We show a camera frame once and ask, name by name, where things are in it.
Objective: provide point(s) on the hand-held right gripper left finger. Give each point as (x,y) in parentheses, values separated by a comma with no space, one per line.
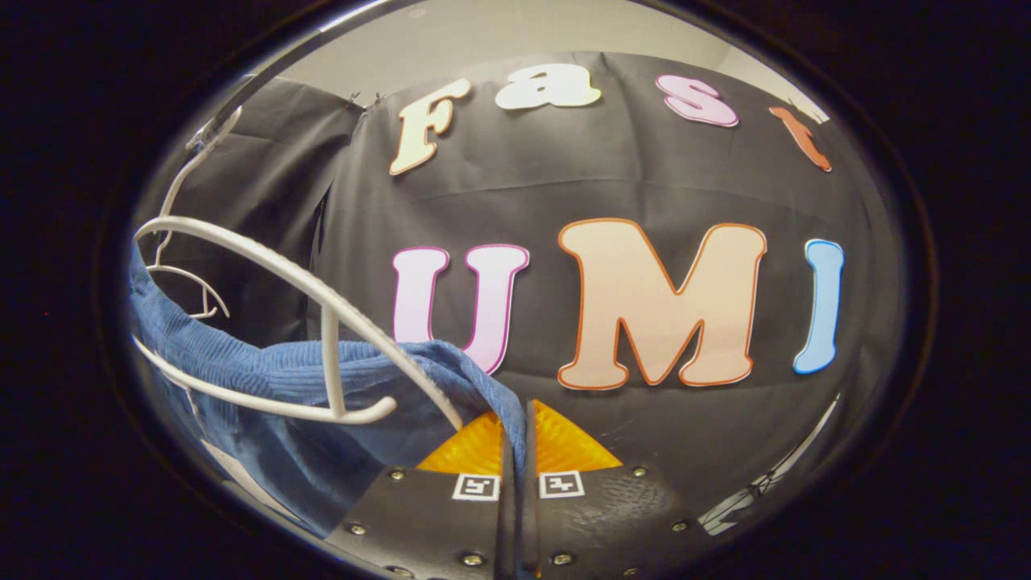
(435,524)

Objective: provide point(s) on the black tripod stand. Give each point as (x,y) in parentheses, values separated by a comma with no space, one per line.
(765,483)

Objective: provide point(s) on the white clothes hanger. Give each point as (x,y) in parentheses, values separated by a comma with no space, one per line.
(333,362)
(181,271)

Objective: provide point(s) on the black backdrop cloth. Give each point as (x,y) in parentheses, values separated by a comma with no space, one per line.
(564,185)

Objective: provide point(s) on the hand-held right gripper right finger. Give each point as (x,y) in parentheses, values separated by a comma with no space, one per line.
(596,524)

